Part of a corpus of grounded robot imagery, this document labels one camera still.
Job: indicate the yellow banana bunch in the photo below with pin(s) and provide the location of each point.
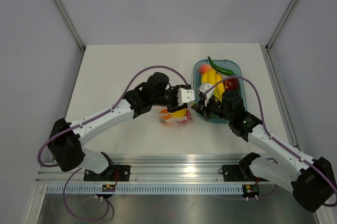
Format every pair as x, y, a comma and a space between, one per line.
211, 78

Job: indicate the aluminium mounting rail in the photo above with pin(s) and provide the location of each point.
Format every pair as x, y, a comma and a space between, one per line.
197, 169

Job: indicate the small circuit board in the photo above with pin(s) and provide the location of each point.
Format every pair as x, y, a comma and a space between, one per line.
251, 191
108, 188

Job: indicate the dark red apple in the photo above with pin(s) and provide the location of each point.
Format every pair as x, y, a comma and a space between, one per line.
231, 84

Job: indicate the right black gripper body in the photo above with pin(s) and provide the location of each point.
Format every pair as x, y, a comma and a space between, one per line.
212, 108

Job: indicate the right small circuit board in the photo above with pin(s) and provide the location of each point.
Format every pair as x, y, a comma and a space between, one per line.
251, 191

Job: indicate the left aluminium frame post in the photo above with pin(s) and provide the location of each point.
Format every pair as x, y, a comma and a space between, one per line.
70, 25

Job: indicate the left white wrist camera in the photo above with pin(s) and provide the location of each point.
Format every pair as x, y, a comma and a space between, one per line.
185, 96

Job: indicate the orange fruit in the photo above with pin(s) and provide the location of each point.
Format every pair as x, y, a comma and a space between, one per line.
164, 116

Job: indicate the clear zip top bag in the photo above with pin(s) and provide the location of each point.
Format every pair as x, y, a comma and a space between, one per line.
173, 121

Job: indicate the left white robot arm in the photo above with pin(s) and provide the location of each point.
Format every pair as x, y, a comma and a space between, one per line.
68, 139

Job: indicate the yellow apple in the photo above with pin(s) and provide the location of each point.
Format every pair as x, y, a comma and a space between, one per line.
179, 114

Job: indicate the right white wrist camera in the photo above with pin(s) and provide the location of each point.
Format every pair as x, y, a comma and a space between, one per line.
204, 87

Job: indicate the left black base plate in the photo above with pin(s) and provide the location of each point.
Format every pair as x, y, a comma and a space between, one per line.
117, 173

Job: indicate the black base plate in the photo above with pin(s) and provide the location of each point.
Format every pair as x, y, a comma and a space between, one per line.
232, 173
117, 173

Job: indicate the white slotted cable duct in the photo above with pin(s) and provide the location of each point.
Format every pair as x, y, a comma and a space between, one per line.
164, 189

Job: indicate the aluminium frame post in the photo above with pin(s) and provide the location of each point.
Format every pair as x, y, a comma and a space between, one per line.
70, 25
281, 24

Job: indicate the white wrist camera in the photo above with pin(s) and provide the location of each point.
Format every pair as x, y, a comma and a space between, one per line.
185, 96
204, 87

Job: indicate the bright red apple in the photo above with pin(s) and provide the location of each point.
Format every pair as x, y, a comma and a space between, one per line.
185, 119

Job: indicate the left small circuit board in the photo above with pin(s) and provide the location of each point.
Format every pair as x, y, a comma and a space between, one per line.
108, 188

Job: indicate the right aluminium frame post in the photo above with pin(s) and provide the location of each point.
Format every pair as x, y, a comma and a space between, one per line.
281, 24

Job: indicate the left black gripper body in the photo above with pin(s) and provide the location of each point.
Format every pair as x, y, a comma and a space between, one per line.
170, 99

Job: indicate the pink peach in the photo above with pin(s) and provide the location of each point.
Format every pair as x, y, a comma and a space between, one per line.
204, 68

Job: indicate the green chili pepper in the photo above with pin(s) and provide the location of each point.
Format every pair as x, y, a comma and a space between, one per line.
220, 69

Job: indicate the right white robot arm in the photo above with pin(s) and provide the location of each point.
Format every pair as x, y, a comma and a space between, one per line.
310, 181

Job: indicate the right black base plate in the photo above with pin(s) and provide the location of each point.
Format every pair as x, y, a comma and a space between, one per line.
232, 173

